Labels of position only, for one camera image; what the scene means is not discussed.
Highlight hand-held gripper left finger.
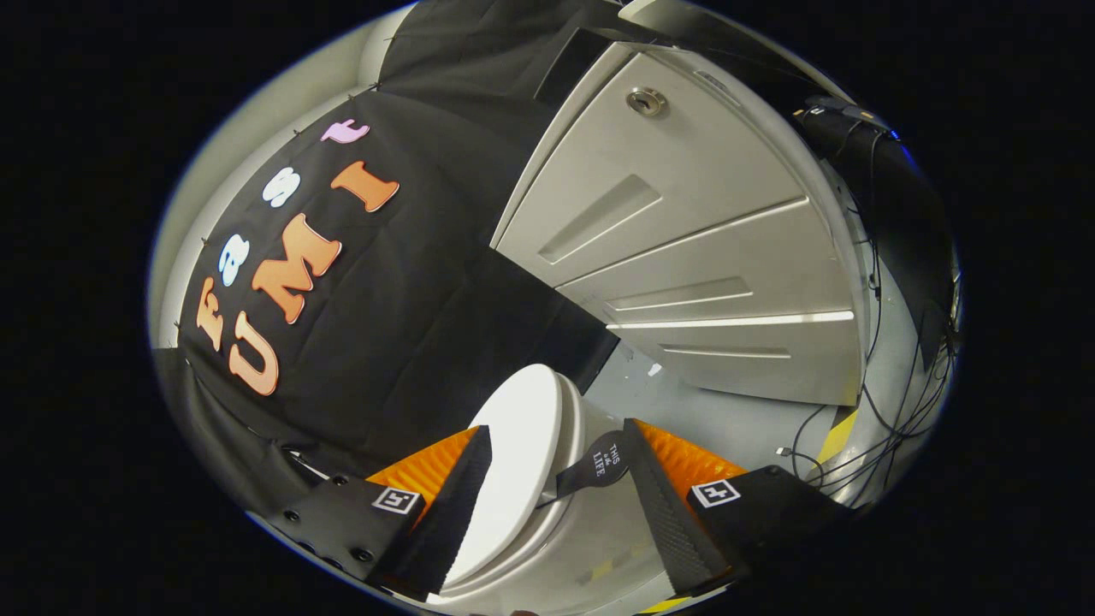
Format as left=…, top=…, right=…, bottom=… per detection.
left=265, top=425, right=494, bottom=600

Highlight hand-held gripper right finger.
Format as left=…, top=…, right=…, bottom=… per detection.
left=622, top=418, right=856, bottom=597

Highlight white toilet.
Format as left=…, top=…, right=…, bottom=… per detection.
left=426, top=381, right=685, bottom=616

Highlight black pull tab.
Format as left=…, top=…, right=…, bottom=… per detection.
left=553, top=429, right=633, bottom=501

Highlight white drawer cabinet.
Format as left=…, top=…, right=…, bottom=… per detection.
left=489, top=41, right=867, bottom=408

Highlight black floor cables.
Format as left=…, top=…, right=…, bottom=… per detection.
left=774, top=171, right=965, bottom=507

